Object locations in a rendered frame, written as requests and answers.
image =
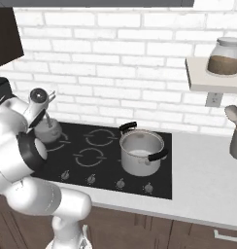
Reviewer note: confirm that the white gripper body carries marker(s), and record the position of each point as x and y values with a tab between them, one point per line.
35	114

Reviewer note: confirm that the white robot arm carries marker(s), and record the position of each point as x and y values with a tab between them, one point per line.
29	194

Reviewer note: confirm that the beige kettle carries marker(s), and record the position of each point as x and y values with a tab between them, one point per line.
49	132

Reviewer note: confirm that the black appliance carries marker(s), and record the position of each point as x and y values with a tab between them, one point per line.
1	90

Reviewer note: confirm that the grey hob knob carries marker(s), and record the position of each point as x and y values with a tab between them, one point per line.
91	178
65	175
120	184
148	187

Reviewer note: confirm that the black hob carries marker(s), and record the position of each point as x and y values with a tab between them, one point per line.
107	181

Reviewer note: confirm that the brown cupboard door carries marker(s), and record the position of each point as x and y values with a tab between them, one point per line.
130	230
13	227

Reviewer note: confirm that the grey extractor hood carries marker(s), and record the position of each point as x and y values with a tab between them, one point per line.
91	3

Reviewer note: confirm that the glass jar with brown contents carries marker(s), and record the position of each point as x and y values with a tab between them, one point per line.
224	63

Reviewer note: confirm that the wooden spoon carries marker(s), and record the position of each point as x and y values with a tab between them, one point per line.
233	113

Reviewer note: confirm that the brown drawer front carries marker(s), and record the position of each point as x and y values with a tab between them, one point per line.
201	238

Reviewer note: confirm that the dark wall cupboard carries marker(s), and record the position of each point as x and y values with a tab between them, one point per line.
5	35

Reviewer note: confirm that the beige wall shelf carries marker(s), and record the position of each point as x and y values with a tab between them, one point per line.
208	82

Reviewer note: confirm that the grey wall socket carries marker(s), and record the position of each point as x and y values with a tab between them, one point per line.
214	99

